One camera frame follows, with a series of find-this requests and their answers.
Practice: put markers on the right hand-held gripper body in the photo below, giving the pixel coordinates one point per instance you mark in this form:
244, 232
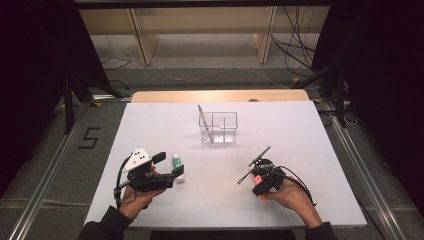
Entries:
271, 176

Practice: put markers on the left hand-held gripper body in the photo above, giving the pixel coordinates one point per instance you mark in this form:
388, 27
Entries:
136, 161

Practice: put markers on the green and white glue stick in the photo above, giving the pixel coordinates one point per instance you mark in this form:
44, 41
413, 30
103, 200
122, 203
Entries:
176, 161

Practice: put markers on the clear plastic organizer box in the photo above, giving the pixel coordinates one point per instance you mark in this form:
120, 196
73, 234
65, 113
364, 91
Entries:
226, 131

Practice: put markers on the silver clear pen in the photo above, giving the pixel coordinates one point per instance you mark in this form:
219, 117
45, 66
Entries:
202, 116

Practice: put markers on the person's right hand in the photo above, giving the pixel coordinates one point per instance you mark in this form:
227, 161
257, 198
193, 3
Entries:
293, 198

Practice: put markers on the person's left hand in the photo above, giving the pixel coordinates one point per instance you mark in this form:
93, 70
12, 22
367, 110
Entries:
136, 201

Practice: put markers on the white table cover sheet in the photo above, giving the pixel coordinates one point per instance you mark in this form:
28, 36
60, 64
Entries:
266, 133

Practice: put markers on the person's dark clothing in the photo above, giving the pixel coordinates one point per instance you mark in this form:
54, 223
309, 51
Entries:
220, 235

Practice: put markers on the yellow tape marker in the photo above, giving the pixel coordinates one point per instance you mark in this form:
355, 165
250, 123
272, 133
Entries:
98, 104
296, 80
318, 100

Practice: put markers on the black metal stand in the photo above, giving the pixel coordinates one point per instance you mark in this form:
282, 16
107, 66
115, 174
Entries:
340, 100
69, 106

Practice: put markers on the light wooden shelf unit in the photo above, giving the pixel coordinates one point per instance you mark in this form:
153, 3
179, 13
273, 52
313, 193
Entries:
146, 43

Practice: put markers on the black curtain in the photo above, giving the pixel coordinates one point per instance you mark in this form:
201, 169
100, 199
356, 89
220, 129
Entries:
386, 83
33, 66

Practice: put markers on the aluminium floor rail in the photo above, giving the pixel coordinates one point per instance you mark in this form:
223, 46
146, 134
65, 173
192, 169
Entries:
46, 176
366, 176

